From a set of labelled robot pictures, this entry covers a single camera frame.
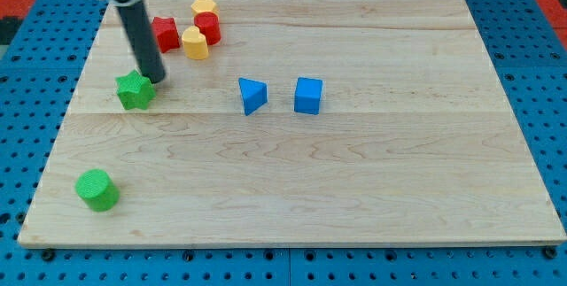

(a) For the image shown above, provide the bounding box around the red star block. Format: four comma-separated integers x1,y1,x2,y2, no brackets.
151,17,180,53

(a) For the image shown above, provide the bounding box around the green star block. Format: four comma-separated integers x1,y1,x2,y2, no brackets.
115,70,156,110

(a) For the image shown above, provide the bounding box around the red cylinder block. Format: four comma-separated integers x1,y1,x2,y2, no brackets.
194,12,221,45

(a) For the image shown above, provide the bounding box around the wooden board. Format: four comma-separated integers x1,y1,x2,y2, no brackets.
19,0,566,249

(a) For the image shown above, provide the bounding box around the yellow heart block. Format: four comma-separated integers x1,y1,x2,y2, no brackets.
181,26,209,60

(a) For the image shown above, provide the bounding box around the green cylinder block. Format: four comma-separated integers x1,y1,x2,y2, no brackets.
74,168,120,212

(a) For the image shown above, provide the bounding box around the blue triangle block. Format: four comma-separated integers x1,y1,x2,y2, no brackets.
238,78,268,115

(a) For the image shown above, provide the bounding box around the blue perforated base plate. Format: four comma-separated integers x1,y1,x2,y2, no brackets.
1,0,566,285

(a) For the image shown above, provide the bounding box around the yellow hexagon block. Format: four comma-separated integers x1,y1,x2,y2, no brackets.
190,0,220,17

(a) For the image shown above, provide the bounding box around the blue cube block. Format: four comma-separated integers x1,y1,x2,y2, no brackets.
294,77,322,115

